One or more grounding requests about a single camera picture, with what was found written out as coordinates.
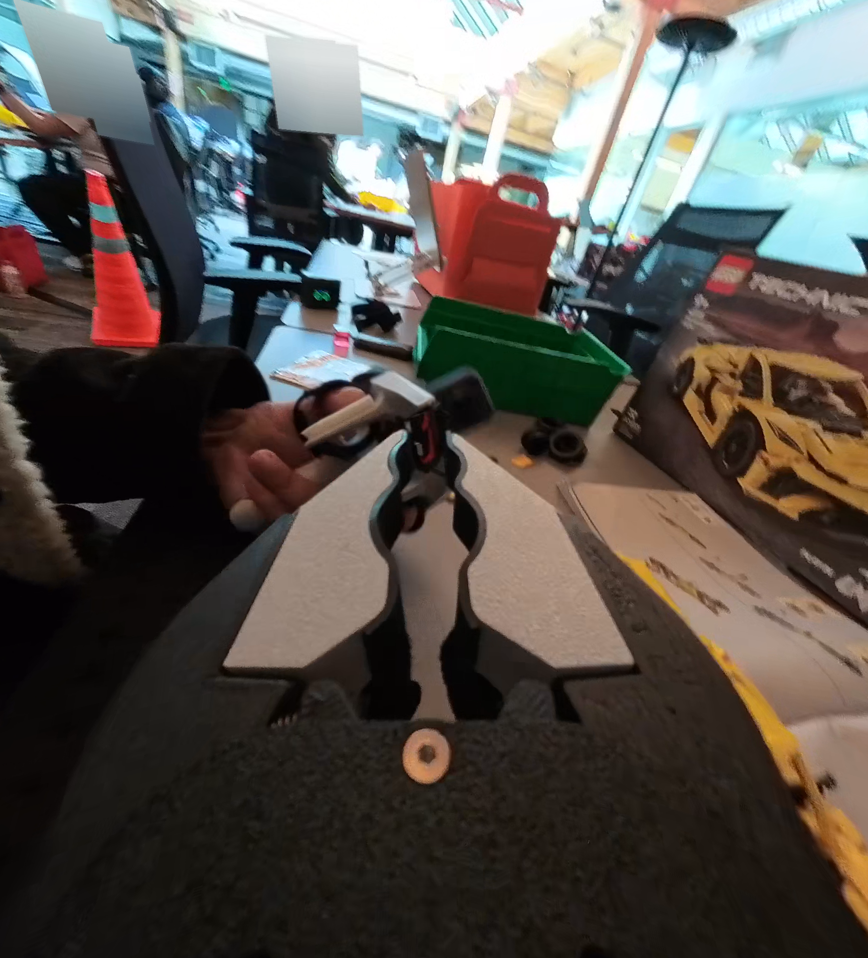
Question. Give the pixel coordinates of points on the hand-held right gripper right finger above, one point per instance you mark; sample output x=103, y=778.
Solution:
x=546, y=591

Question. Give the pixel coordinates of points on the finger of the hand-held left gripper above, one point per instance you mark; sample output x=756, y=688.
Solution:
x=404, y=391

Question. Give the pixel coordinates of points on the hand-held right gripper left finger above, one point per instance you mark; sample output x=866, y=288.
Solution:
x=314, y=591

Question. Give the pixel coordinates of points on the slim black yellow brick strip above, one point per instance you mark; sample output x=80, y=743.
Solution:
x=425, y=449

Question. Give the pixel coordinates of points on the yellow toy brick car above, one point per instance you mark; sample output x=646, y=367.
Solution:
x=845, y=846

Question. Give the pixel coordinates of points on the person's left forearm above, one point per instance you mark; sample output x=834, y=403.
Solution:
x=142, y=419

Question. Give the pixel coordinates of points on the grey desk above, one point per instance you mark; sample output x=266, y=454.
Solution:
x=501, y=449

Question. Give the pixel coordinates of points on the person's left hand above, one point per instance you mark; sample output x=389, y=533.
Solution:
x=254, y=449

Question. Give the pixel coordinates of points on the green plastic bin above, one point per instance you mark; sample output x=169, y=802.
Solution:
x=508, y=367

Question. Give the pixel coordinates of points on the black toy tyre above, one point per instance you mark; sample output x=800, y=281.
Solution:
x=568, y=447
x=535, y=443
x=550, y=423

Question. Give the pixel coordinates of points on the small black display device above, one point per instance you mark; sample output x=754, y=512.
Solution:
x=320, y=293

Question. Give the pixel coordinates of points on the red plastic carry case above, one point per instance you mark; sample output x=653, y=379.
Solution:
x=493, y=247

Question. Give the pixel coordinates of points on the open building instruction booklet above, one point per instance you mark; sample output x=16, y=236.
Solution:
x=703, y=539

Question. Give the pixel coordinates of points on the black mesh office chair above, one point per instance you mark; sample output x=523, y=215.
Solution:
x=703, y=239

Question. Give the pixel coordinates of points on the orange traffic cone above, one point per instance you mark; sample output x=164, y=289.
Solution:
x=119, y=292

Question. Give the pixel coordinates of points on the toy car set box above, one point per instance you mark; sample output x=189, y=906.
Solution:
x=778, y=344

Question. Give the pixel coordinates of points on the black floor lamp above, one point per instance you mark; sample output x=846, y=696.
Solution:
x=696, y=34

